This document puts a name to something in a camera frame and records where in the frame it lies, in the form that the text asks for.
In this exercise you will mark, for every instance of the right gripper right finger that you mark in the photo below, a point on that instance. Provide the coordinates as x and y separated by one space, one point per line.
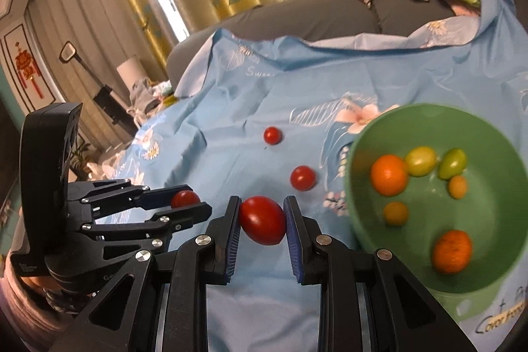
367 301

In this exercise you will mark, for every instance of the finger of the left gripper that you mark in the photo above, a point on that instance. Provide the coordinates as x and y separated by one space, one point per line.
102 198
161 226

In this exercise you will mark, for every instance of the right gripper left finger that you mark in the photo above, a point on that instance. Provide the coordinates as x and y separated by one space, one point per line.
159 302

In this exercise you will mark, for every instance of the red cherry tomato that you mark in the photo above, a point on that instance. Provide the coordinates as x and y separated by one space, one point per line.
272 135
303 178
263 220
184 198

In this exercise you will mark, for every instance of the small brown fruit front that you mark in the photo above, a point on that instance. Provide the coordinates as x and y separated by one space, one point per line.
396 213

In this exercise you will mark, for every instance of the small brown fruit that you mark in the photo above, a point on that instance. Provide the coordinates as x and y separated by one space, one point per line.
457 187
396 213

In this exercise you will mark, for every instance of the orange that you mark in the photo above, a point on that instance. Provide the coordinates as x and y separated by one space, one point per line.
389 175
452 252

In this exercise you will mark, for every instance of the green tomato front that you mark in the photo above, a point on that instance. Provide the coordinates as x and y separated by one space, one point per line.
421 161

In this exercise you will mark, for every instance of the white paper roll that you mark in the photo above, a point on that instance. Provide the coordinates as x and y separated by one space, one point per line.
132 72

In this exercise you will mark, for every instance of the green plastic bowl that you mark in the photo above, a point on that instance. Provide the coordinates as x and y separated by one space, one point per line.
493 212

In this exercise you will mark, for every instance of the red chinese knot decoration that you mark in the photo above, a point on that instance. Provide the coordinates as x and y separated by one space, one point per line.
27 69

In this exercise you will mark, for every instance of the grey sofa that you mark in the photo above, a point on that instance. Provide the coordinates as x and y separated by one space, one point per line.
314 20

